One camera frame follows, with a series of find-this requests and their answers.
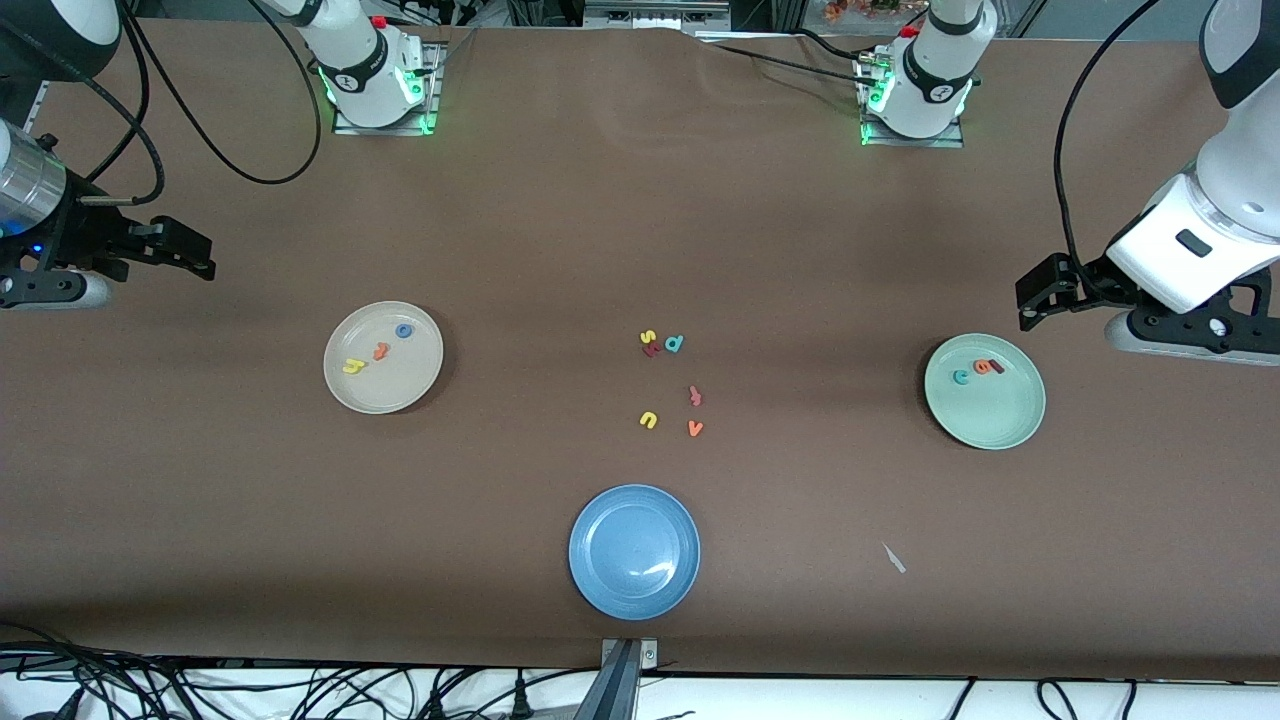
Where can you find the beige round plate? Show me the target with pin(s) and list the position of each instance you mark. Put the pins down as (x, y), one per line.
(400, 385)

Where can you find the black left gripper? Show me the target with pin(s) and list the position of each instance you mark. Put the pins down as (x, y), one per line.
(1088, 279)

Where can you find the light green round plate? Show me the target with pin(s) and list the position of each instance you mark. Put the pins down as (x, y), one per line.
(985, 415)

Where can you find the silver metal equipment rack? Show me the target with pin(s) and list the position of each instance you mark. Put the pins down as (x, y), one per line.
(655, 12)

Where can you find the blue round plate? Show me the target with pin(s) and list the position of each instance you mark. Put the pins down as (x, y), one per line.
(634, 551)

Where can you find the yellow foam letter u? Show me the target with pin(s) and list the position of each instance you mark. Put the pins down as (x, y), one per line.
(643, 422)

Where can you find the grey camera stand bracket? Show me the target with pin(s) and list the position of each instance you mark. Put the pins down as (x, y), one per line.
(620, 690)

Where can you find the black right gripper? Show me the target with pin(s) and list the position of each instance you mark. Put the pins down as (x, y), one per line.
(82, 235)

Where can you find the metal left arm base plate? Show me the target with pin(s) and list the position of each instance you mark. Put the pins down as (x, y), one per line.
(910, 143)

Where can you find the yellow foam letter h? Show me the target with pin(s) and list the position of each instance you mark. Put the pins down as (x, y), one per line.
(354, 366)

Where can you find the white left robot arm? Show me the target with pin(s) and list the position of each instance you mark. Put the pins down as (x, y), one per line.
(935, 90)

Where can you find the brown table cover mat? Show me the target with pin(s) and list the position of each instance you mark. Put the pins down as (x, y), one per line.
(200, 500)

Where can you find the black power plug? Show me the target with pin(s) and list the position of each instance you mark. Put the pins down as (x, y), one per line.
(520, 700)
(436, 705)

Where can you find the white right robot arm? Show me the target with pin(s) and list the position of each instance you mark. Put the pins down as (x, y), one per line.
(365, 70)

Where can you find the small white paper scrap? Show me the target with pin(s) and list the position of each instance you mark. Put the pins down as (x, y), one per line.
(893, 558)

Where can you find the orange decorative items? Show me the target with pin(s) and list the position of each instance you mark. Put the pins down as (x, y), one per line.
(860, 8)

